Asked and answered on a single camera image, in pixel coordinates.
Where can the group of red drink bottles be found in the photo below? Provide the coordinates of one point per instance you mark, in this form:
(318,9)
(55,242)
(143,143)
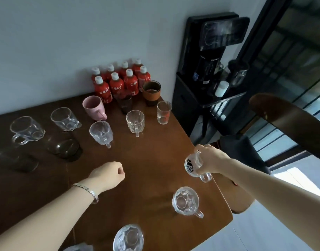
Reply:
(115,86)

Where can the brown banded glass cup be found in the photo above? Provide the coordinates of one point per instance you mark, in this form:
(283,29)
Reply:
(151,95)

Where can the dark smoky wide cup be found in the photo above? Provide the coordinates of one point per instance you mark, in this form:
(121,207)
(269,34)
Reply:
(63,148)

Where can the brown wooden table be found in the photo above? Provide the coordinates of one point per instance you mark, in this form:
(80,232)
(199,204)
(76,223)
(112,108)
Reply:
(149,159)

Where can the person's left forearm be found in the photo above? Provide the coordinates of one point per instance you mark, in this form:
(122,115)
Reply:
(44,224)

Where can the black water dispenser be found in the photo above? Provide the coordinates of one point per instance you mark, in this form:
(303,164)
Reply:
(186,107)

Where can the small smoky glass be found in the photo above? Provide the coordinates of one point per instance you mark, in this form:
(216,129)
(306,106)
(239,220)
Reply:
(18,162)

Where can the glass mug with black logo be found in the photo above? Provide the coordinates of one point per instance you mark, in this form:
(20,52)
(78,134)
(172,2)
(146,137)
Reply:
(191,165)

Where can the brown wooden chair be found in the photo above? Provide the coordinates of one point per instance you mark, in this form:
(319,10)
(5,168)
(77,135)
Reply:
(288,120)

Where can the white plastic container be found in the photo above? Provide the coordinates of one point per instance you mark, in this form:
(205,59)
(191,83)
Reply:
(222,89)

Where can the black framed glass door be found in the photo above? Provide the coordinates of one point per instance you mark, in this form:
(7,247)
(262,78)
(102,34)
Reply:
(273,13)

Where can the person's right forearm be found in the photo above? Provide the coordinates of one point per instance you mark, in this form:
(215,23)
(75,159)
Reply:
(275,196)

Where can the pink ceramic mug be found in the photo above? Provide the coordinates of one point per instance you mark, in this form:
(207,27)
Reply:
(93,108)

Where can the person's right hand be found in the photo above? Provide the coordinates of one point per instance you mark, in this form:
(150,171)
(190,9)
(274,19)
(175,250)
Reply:
(215,160)

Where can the dark smoky tall glass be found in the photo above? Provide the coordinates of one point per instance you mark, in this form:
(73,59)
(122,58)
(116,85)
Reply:
(124,105)

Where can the glass kettle with black lid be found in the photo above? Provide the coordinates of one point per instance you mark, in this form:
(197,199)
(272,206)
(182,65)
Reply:
(238,73)

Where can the person's left hand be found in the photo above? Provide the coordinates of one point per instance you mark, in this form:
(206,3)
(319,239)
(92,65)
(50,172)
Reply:
(107,176)

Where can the clear tumbler with red print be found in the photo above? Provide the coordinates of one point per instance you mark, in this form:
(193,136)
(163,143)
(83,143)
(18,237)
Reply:
(164,113)

